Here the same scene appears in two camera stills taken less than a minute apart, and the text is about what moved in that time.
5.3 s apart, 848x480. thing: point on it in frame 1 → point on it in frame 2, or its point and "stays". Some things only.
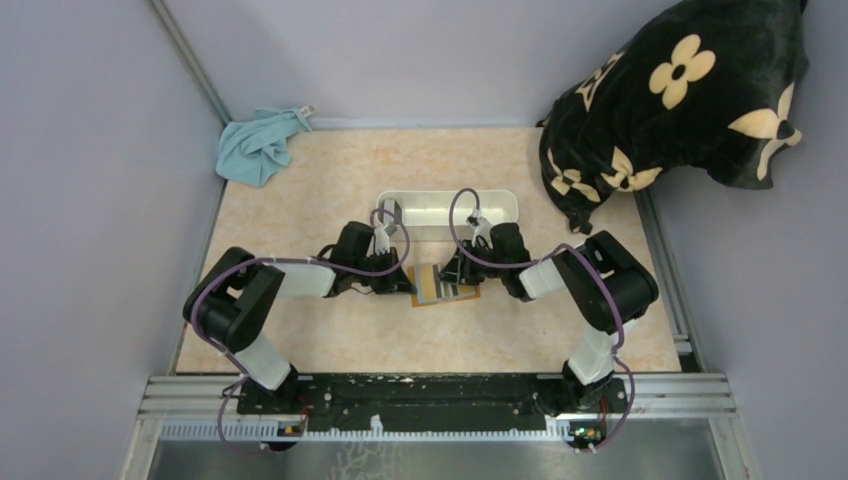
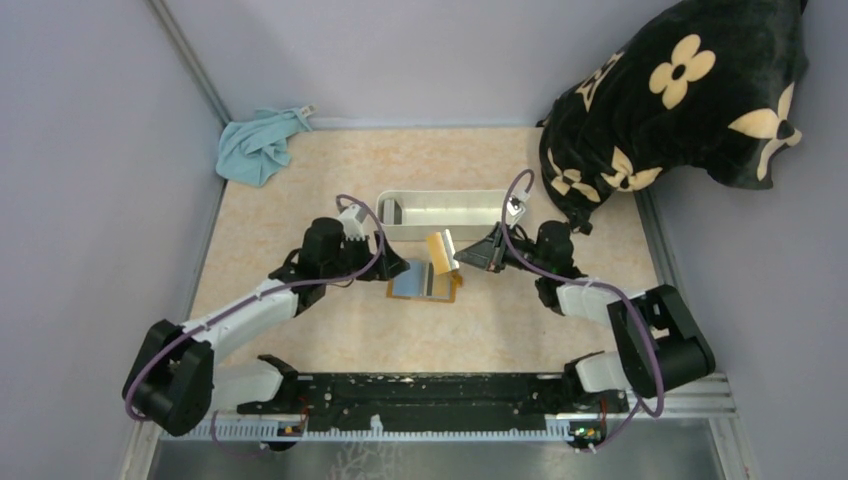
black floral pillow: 715,85 stays
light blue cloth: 253,151 stays
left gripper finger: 400,283 → 388,265
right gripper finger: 451,272 → 489,253
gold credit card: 426,287 → 439,255
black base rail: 422,402 stays
